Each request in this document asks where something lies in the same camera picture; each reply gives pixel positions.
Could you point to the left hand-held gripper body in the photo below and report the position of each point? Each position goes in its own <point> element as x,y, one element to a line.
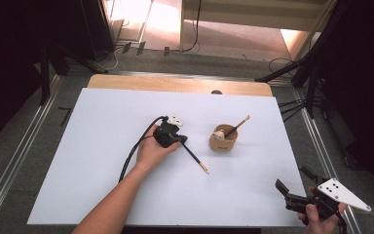
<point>165,135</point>

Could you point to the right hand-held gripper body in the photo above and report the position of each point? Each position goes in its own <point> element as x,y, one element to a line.
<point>324,201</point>

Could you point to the brown animal-figure brush pot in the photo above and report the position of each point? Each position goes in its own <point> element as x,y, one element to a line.
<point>222,146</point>

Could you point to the person's left hand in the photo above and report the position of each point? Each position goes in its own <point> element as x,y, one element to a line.
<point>151,152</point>

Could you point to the person's right hand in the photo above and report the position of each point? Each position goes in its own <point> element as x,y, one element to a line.
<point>318,226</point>

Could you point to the wooden table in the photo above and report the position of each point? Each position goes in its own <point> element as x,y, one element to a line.
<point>175,84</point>

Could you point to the white table mat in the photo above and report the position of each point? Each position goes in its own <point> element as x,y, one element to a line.
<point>110,113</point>

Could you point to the small dark knob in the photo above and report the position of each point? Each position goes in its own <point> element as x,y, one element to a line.
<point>216,92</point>

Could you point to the black tripod stand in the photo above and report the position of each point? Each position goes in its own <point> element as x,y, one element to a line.
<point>311,94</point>
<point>44,74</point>

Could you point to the black stand foot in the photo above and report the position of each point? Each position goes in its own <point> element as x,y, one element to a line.
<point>141,48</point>
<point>166,51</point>
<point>126,47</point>

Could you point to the black curtain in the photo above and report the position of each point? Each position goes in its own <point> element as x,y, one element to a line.
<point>6,65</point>
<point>370,81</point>

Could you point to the black cabinet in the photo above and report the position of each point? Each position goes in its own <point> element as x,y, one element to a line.
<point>94,26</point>

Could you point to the white cabinet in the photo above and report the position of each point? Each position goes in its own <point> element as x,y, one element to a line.
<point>240,16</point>

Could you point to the metal floor rail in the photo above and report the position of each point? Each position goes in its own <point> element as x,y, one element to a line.
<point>24,143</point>
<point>316,143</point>

